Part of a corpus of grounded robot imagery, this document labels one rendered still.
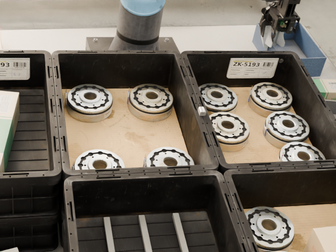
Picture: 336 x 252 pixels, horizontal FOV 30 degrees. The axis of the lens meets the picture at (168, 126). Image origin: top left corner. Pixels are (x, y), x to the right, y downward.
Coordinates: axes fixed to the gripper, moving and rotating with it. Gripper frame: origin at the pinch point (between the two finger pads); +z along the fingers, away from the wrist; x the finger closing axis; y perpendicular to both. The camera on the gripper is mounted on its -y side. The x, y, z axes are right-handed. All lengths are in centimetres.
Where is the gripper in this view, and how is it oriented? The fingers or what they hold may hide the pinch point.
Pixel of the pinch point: (268, 45)
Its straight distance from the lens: 193.8
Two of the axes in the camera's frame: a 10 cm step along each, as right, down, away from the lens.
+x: 9.6, -0.7, 2.9
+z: -1.3, 7.5, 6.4
